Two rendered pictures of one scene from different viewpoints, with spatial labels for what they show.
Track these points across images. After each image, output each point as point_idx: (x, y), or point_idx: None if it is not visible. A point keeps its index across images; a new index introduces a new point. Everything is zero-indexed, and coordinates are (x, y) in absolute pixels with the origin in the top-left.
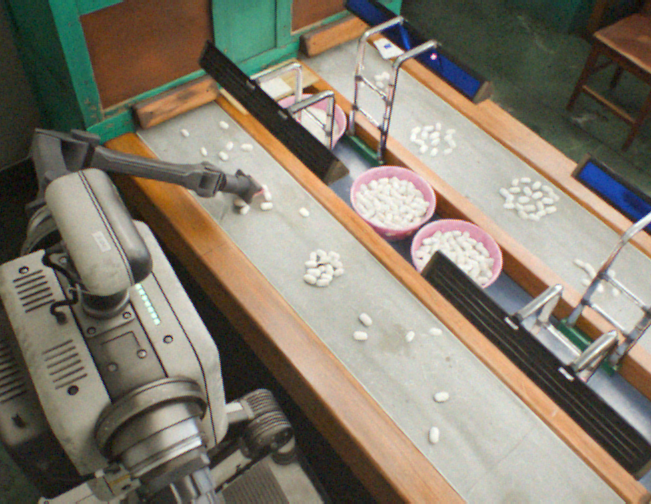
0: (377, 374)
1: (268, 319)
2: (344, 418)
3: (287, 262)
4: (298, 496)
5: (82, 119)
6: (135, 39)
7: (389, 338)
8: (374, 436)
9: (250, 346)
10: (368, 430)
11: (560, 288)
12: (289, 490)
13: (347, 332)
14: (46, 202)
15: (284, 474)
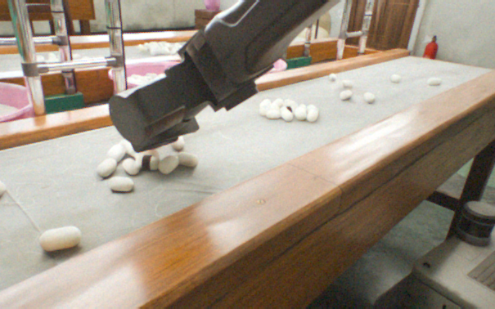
0: (401, 97)
1: (409, 129)
2: (478, 99)
3: (289, 132)
4: None
5: None
6: None
7: (355, 92)
8: (474, 91)
9: (394, 224)
10: (473, 92)
11: None
12: None
13: (367, 105)
14: None
15: (494, 235)
